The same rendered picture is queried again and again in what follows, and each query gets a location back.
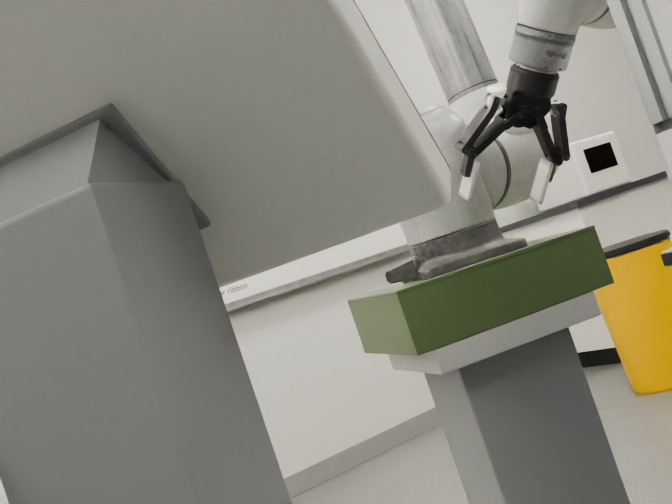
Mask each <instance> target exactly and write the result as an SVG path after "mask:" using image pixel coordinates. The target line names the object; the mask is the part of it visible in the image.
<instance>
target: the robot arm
mask: <svg viewBox="0 0 672 504"><path fill-rule="evenodd" d="M405 2H406V4H407V7H408V9H409V12H410V14H411V16H412V19H413V21H414V24H415V26H416V28H417V31H418V33H419V35H420V38H421V40H422V43H423V45H424V47H425V50H426V52H427V55H428V57H429V59H430V62H431V64H432V66H433V69H434V71H435V74H436V76H437V78H438V81H439V83H440V85H441V88H442V90H443V93H444V95H445V97H446V100H447V102H448V105H449V107H443V106H440V105H437V104H432V105H429V106H426V107H423V108H421V109H418V112H419V114H420V116H421V117H422V119H423V121H424V123H425V124H426V126H427V128H428V130H429V131H430V133H431V135H432V137H433V138H434V140H435V142H436V144H437V145H438V147H439V149H440V151H441V152H442V154H443V156H444V158H445V159H446V161H447V163H448V164H449V166H450V179H451V199H450V202H449V204H447V205H446V206H444V207H442V208H439V209H436V210H433V211H431V212H428V213H425V214H422V215H420V216H417V217H414V218H411V219H409V220H406V221H403V222H400V223H399V224H400V226H401V229H402V231H403V233H404V235H405V237H406V240H407V243H408V246H409V248H410V247H412V248H410V253H411V258H408V259H407V261H406V262H404V263H402V264H400V265H398V266H396V267H394V268H392V269H390V270H388V271H386V274H385V276H386V279H387V282H389V283H390V284H393V283H398V282H403V284H404V283H408V282H413V281H419V280H427V279H430V278H433V277H436V276H439V275H442V274H445V273H448V272H451V271H454V270H457V269H460V268H463V267H466V266H469V265H472V264H475V263H478V262H481V261H484V260H487V259H490V258H493V257H496V256H499V255H502V254H505V253H508V252H511V251H514V250H517V249H520V248H523V247H526V246H528V244H527V241H526V239H525V238H504V237H503V235H502V233H501V230H500V228H499V226H498V223H497V221H496V218H495V215H494V211H493V210H498V209H503V208H506V207H509V206H512V205H515V204H518V203H520V202H523V201H525V200H527V199H529V198H530V199H532V200H533V201H535V202H536V203H538V204H543V200H544V197H545V193H546V190H547V186H548V183H549V182H551V181H552V180H553V176H554V175H555V173H556V171H557V169H558V166H560V165H562V163H563V161H568V160H569V159H570V150H569V142H568V134H567V126H566V118H565V117H566V112H567V104H565V103H563V102H561V101H559V100H554V101H553V102H551V98H552V97H553V96H554V95H555V92H556V89H557V85H558V81H559V78H560V76H559V74H558V73H557V71H558V72H561V71H565V70H566V69H567V67H568V63H569V60H570V56H571V53H572V49H573V46H574V43H575V41H576V35H577V32H578V30H579V27H580V26H584V27H589V28H596V29H612V28H616V26H615V23H614V20H613V17H612V14H611V12H610V9H609V6H608V3H607V1H606V0H518V9H519V11H518V20H517V25H516V26H515V33H514V37H513V40H512V44H511V48H510V52H509V58H510V60H512V61H514V62H516V63H514V64H513V65H511V67H510V71H509V75H508V79H507V83H506V84H504V83H499V82H498V80H497V77H496V75H495V73H494V70H493V68H492V66H491V63H490V61H489V59H488V56H487V54H486V52H485V49H484V47H483V45H482V42H481V40H480V37H479V35H478V33H477V30H476V28H475V26H474V23H473V21H472V19H471V16H470V14H469V12H468V9H467V7H466V5H465V2H464V0H405ZM548 113H550V117H551V125H552V129H551V127H550V126H549V125H548V124H547V123H546V120H545V118H544V117H545V116H546V115H547V114H548ZM493 220H494V221H493ZM490 221H491V222H490ZM487 222H488V223H487ZM484 223H485V224H484ZM481 224H482V225H481ZM478 225H479V226H478ZM475 226H476V227H475ZM472 227H473V228H472ZM469 228H470V229H469ZM466 229H467V230H466ZM453 233H454V234H453ZM450 234H451V235H450ZM447 235H448V236H447ZM444 236H445V237H444ZM441 237H442V238H441ZM438 238H439V239H438ZM435 239H436V240H435ZM432 240H433V241H432ZM429 241H430V242H429ZM426 242H427V243H426ZM423 243H424V244H423ZM420 244H421V245H420ZM416 245H418V246H416ZM413 246H415V247H413Z"/></svg>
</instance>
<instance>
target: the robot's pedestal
mask: <svg viewBox="0 0 672 504"><path fill-rule="evenodd" d="M600 315H601V311H600V309H599V306H598V303H597V300H596V297H595V294H594V292H593V291H591V292H588V293H586V294H583V295H580V296H578V297H575V298H572V299H570V300H567V301H564V302H561V303H559V304H556V305H553V306H551V307H548V308H545V309H543V310H540V311H537V312H535V313H532V314H529V315H527V316H524V317H521V318H518V319H516V320H513V321H510V322H508V323H505V324H502V325H500V326H497V327H494V328H492V329H489V330H486V331H483V332H481V333H478V334H475V335H473V336H470V337H467V338H465V339H462V340H459V341H457V342H454V343H451V344H448V345H446V346H443V347H440V348H438V349H435V350H432V351H430V352H427V353H424V354H422V355H419V356H416V355H394V354H388V355H389V358H390V361H391V364H392V367H393V369H394V370H403V371H412V372H421V373H424V375H425V378H426V380H427V383H428V386H429V389H430V392H431V395H432V398H433V401H434V404H435V407H436V409H437V412H438V415H439V418H440V421H441V424H442V427H443V430H444V433H445V435H446V438H447V441H448V444H449V447H450V450H451V453H452V456H453V459H454V462H455V464H456V467H457V470H458V473H459V476H460V479H461V482H462V485H463V488H464V491H465V493H466V496H467V499H468V502H469V504H630V501H629V498H628V495H627V492H626V490H625V487H624V484H623V481H622V478H621V475H620V473H619V470H618V467H617V464H616V461H615V458H614V455H613V453H612V450H611V447H610V444H609V441H608V438H607V436H606V433H605V430H604V427H603V424H602V421H601V419H600V416H599V413H598V410H597V407H596V404H595V401H594V399H593V396H592V393H591V390H590V387H589V384H588V382H587V379H586V376H585V373H584V370H583V367H582V365H581V362H580V359H579V356H578V353H577V350H576V347H575V345H574V342H573V339H572V336H571V333H570V330H569V328H568V327H571V326H573V325H576V324H578V323H581V322H584V321H586V320H589V319H592V318H594V317H597V316H600Z"/></svg>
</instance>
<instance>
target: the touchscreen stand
mask: <svg viewBox="0 0 672 504"><path fill-rule="evenodd" d="M0 478H1V481H2V485H3V488H4V491H5V494H6V497H7V500H8V503H9V504H292V502H291V499H290V496H289V493H288V490H287V487H286V484H285V481H284V478H283V475H282V472H281V469H280V466H279V463H278V460H277V457H276V454H275V451H274V449H273V446H272V443H271V440H270V437H269V434H268V431H267V428H266V425H265V422H264V419H263V416H262V413H261V410H260V407H259V404H258V401H257V398H256V395H255V392H254V389H253V386H252V383H251V380H250V378H249V375H248V372H247V369H246V366H245V363H244V360H243V357H242V354H241V351H240V348H239V345H238V342H237V339H236V336H235V333H234V330H233V327H232V324H231V321H230V318H229V315H228V312H227V309H226V307H225V304H224V301H223V298H222V295H221V292H220V289H219V286H218V283H217V280H216V277H215V274H214V271H213V268H212V265H211V262H210V259H209V256H208V253H207V250H206V247H205V244H204V241H203V238H202V235H201V233H200V230H199V227H198V224H197V221H196V218H195V215H194V212H193V209H192V206H191V203H190V200H189V197H188V194H187V191H186V188H185V185H184V184H183V183H182V182H181V181H146V182H116V183H88V184H86V185H84V186H81V187H79V188H77V189H75V190H72V191H70V192H68V193H66V194H64V195H61V196H59V197H57V198H55V199H52V200H50V201H48V202H46V203H44V204H41V205H39V206H37V207H35V208H33V209H30V210H28V211H26V212H24V213H21V214H19V215H17V216H15V217H13V218H10V219H8V220H6V221H4V222H1V223H0Z"/></svg>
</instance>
